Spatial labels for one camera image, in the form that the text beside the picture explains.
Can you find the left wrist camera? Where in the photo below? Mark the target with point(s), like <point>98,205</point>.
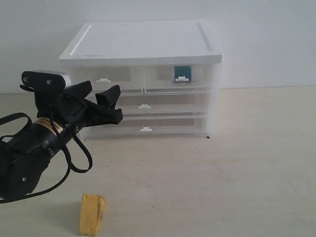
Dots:
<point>44,81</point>

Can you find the middle wide clear drawer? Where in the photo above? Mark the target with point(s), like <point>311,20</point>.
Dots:
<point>164,103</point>

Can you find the wide clear drawer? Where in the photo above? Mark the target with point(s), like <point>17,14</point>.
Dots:
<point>164,103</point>
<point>150,126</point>

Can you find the bottom wide clear drawer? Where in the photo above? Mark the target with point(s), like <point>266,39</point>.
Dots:
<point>150,126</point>

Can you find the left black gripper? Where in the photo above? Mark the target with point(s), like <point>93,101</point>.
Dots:
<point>71,108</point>

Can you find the white plastic drawer cabinet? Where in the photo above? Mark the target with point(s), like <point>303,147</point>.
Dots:
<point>131,44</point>

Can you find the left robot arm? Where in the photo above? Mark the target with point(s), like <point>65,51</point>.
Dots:
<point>24,156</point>

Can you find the blue bottle white cap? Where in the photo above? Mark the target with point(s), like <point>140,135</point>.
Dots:
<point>188,74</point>

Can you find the yellow cheese wedge block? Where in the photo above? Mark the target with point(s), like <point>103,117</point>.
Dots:
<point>91,213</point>

